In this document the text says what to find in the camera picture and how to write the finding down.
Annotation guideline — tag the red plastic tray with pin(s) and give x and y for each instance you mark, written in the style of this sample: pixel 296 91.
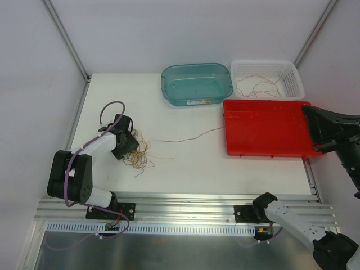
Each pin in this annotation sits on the red plastic tray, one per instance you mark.
pixel 266 128

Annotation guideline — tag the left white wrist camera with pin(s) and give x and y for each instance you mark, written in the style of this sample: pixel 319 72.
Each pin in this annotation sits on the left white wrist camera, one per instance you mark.
pixel 105 126

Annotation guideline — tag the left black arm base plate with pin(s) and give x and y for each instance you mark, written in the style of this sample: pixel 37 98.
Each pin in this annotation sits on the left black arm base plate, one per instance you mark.
pixel 127 209

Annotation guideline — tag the left aluminium frame post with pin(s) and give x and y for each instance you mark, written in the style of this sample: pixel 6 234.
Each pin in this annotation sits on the left aluminium frame post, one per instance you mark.
pixel 53 14

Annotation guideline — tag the white slotted cable duct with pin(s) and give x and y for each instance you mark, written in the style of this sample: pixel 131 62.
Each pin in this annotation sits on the white slotted cable duct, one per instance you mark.
pixel 151 229

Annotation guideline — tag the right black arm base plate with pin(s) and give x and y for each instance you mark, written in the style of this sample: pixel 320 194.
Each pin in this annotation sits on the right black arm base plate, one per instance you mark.
pixel 250 214

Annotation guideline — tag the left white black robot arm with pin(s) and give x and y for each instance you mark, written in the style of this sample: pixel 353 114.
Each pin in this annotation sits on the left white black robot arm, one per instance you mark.
pixel 71 176

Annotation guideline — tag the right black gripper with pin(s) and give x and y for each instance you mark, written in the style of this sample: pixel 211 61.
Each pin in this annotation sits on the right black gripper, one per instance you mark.
pixel 333 143

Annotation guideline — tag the right aluminium frame post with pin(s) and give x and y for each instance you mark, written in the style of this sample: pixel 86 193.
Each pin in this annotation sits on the right aluminium frame post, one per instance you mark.
pixel 324 16

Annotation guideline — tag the teal transparent plastic bin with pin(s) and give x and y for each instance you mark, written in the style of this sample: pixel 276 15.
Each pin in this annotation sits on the teal transparent plastic bin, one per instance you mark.
pixel 196 84

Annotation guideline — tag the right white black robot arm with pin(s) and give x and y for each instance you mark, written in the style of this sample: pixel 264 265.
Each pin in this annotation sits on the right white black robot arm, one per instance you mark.
pixel 329 250

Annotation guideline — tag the white perforated plastic basket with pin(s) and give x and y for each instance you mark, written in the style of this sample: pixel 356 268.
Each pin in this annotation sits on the white perforated plastic basket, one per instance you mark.
pixel 266 80

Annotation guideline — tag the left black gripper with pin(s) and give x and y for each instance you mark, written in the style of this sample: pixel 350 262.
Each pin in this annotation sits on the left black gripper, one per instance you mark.
pixel 129 144

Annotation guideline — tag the aluminium frame post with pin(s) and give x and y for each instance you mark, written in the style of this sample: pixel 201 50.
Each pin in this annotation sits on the aluminium frame post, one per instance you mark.
pixel 53 14
pixel 324 16

